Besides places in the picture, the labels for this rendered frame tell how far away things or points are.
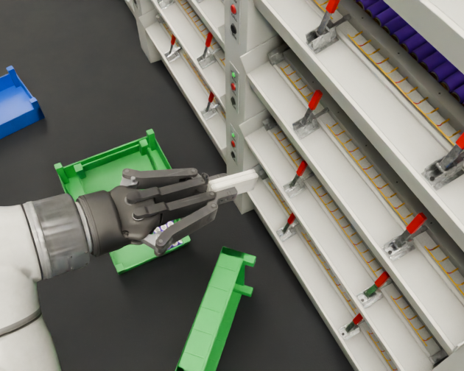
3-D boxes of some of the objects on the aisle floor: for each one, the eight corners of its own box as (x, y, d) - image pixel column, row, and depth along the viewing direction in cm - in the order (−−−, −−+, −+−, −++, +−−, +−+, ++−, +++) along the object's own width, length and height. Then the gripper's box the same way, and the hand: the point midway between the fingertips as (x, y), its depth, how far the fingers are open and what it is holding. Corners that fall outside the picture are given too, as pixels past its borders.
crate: (188, 244, 138) (191, 240, 130) (118, 274, 133) (117, 272, 125) (145, 147, 142) (146, 138, 135) (76, 174, 137) (72, 165, 129)
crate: (181, 397, 116) (173, 375, 99) (224, 281, 132) (222, 246, 115) (214, 408, 114) (211, 388, 97) (252, 290, 130) (256, 255, 114)
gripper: (68, 205, 66) (227, 163, 76) (100, 288, 59) (270, 231, 69) (65, 167, 60) (237, 127, 70) (99, 255, 54) (284, 198, 64)
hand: (231, 185), depth 68 cm, fingers closed
